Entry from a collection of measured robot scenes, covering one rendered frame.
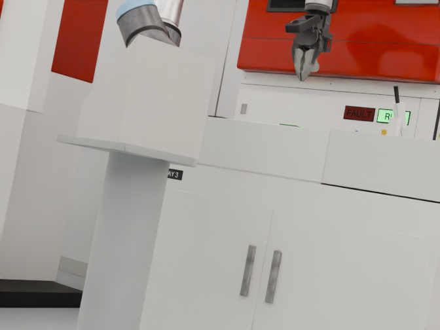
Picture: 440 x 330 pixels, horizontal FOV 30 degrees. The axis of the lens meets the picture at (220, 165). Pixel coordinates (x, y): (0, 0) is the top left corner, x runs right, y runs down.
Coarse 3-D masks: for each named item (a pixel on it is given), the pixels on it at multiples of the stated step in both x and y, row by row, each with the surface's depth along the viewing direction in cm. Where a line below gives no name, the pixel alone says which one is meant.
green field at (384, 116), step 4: (380, 112) 278; (384, 112) 277; (388, 112) 276; (392, 112) 275; (408, 112) 272; (380, 116) 277; (384, 116) 277; (388, 116) 276; (392, 116) 275; (408, 116) 271; (380, 120) 277; (384, 120) 276; (388, 120) 275
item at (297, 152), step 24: (216, 120) 240; (240, 120) 235; (216, 144) 239; (240, 144) 234; (264, 144) 229; (288, 144) 224; (312, 144) 219; (240, 168) 232; (264, 168) 227; (288, 168) 223; (312, 168) 218
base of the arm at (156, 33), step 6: (138, 30) 215; (144, 30) 215; (150, 30) 215; (156, 30) 215; (162, 30) 217; (132, 36) 215; (150, 36) 213; (156, 36) 213; (162, 36) 214; (126, 42) 218; (168, 42) 212
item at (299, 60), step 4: (296, 48) 231; (296, 52) 231; (300, 52) 230; (304, 52) 230; (296, 56) 230; (300, 56) 230; (304, 56) 230; (296, 60) 230; (300, 60) 229; (304, 60) 233; (296, 64) 230; (300, 64) 229; (296, 68) 230; (300, 68) 229; (296, 72) 230; (300, 72) 229; (300, 76) 229; (300, 80) 230
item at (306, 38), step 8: (304, 8) 231; (312, 8) 228; (320, 8) 228; (320, 16) 235; (328, 16) 233; (320, 24) 231; (328, 24) 234; (304, 32) 229; (312, 32) 228; (320, 32) 227; (328, 32) 231; (296, 40) 231; (304, 40) 229; (312, 40) 227; (328, 40) 231; (304, 48) 234; (328, 48) 232
